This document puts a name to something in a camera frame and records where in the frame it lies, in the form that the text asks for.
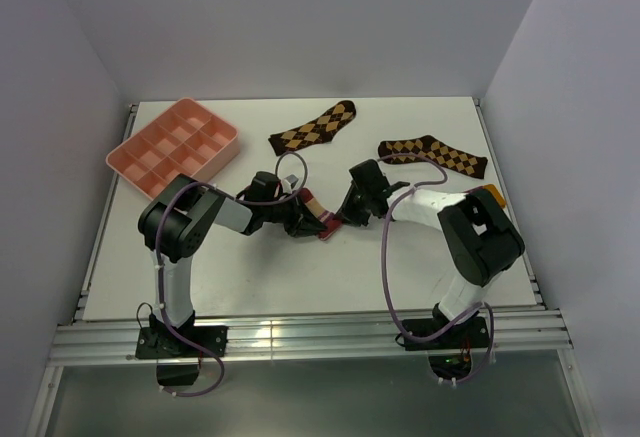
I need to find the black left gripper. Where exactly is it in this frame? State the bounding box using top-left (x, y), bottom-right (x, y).
top-left (262, 191), bottom-right (326, 237)

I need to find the tan maroon purple-striped sock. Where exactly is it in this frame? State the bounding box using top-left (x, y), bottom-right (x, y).
top-left (298, 187), bottom-right (343, 241)

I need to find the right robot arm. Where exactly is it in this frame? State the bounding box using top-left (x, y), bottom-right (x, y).
top-left (337, 182), bottom-right (525, 347)

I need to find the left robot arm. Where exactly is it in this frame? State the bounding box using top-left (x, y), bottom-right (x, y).
top-left (138, 171), bottom-right (327, 356)

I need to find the brown argyle sock left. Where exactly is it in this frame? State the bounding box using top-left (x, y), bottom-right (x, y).
top-left (268, 100), bottom-right (357, 156)

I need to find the brown argyle sock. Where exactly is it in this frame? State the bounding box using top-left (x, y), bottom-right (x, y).
top-left (377, 135), bottom-right (488, 180)
top-left (268, 100), bottom-right (357, 156)

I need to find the brown argyle sock right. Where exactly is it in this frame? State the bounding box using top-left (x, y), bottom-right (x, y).
top-left (377, 135), bottom-right (488, 180)

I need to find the pink divided organizer tray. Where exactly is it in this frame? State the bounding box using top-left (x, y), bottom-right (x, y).
top-left (106, 98), bottom-right (240, 200)

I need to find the maroon purple orange-toe sock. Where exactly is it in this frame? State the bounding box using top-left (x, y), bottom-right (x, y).
top-left (468, 184), bottom-right (507, 209)

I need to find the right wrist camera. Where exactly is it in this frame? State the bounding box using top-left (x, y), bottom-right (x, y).
top-left (349, 159), bottom-right (409, 199)

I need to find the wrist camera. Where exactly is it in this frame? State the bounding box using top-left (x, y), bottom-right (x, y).
top-left (244, 171), bottom-right (299, 203)
top-left (349, 159), bottom-right (409, 199)

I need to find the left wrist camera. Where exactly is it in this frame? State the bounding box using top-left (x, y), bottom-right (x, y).
top-left (244, 171), bottom-right (299, 203)

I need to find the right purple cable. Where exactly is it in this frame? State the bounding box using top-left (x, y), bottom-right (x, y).
top-left (377, 153), bottom-right (499, 388)

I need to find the purple cable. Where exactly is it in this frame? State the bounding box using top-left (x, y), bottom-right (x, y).
top-left (377, 153), bottom-right (499, 388)
top-left (135, 150), bottom-right (307, 398)

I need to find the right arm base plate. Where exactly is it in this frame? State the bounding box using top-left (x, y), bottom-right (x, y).
top-left (395, 316), bottom-right (490, 351)

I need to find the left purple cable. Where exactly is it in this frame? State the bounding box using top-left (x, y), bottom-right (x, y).
top-left (135, 150), bottom-right (307, 398)

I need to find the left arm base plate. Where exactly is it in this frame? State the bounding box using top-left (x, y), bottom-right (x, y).
top-left (135, 326), bottom-right (228, 360)

